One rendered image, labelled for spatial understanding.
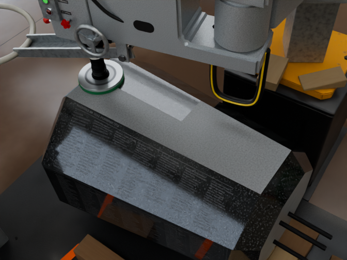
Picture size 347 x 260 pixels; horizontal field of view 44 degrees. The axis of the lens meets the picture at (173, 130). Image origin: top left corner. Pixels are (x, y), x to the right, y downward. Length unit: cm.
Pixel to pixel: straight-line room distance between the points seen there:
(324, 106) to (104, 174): 108
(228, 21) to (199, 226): 81
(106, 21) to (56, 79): 184
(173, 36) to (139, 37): 15
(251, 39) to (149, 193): 77
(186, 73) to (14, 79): 134
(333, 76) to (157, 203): 104
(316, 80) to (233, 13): 87
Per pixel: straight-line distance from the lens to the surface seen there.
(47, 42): 223
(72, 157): 205
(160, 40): 161
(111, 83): 203
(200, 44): 157
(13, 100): 344
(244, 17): 144
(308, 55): 228
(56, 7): 176
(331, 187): 281
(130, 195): 189
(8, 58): 223
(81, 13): 172
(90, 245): 242
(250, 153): 177
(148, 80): 205
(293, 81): 220
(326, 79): 220
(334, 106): 218
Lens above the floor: 228
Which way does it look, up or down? 50 degrees down
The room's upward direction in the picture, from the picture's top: 4 degrees counter-clockwise
